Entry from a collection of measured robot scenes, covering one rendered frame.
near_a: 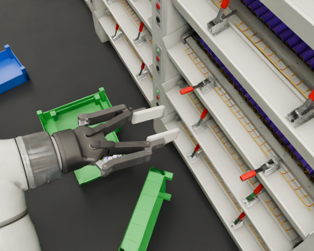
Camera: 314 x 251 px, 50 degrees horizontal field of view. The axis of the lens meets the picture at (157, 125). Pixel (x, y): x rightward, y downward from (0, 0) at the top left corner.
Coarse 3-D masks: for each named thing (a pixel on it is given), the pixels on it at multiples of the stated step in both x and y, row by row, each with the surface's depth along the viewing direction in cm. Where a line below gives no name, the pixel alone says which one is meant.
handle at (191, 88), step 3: (198, 84) 88; (201, 84) 88; (204, 84) 87; (189, 87) 87; (192, 87) 87; (195, 87) 87; (198, 87) 87; (180, 90) 86; (183, 90) 86; (186, 90) 86; (189, 90) 86; (192, 90) 86; (180, 93) 86; (183, 93) 86; (186, 93) 86
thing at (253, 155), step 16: (176, 32) 95; (192, 32) 95; (176, 48) 98; (176, 64) 96; (192, 64) 94; (192, 80) 92; (208, 96) 88; (224, 96) 87; (224, 112) 85; (224, 128) 84; (240, 128) 82; (240, 144) 80; (256, 144) 79; (256, 160) 78; (256, 176) 80; (272, 176) 75; (288, 176) 74; (272, 192) 74; (288, 192) 73; (288, 208) 72; (304, 208) 71; (304, 224) 69; (304, 240) 71
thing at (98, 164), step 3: (93, 162) 60; (96, 162) 60; (99, 162) 60; (102, 162) 60; (105, 162) 59; (96, 165) 60; (99, 165) 59; (99, 168) 60; (111, 168) 59; (102, 171) 59; (108, 171) 59
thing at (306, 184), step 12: (192, 48) 94; (192, 60) 93; (204, 60) 91; (216, 72) 88; (228, 84) 85; (240, 96) 83; (240, 108) 82; (252, 120) 80; (264, 132) 78; (276, 144) 76; (288, 156) 74; (288, 168) 74; (300, 168) 72; (300, 180) 71; (312, 192) 69; (312, 204) 70
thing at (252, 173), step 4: (260, 168) 74; (264, 168) 74; (268, 168) 74; (248, 172) 73; (252, 172) 73; (256, 172) 73; (240, 176) 72; (244, 176) 72; (248, 176) 72; (252, 176) 73; (244, 180) 72
